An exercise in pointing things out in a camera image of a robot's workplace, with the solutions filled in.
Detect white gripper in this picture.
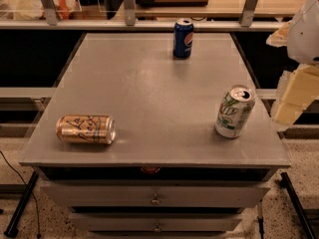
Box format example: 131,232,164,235
266,0,319,131

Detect orange LaCroix can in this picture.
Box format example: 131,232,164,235
56,115,117,144

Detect green white 7UP can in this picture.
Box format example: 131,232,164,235
215,85,255,138

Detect blue Pepsi can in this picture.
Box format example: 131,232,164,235
173,18,193,59

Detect black right stand leg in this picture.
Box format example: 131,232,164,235
280,172,318,239

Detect black stand leg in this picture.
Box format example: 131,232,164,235
280,172,318,239
4,172,38,238

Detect grey drawer cabinet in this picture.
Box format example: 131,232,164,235
22,33,290,239

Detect lower grey drawer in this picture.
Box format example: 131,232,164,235
70,213,241,232

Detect grey drawer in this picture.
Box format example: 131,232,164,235
70,213,241,232
42,181,269,208

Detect upper grey drawer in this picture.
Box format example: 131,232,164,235
42,181,269,208

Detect orange white plastic bag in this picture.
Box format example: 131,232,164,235
0,0,80,21

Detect black left stand leg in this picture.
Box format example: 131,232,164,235
4,172,38,238

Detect metal shelf rail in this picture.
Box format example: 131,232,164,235
0,20,284,32

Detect black cable on floor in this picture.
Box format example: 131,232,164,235
0,149,43,239

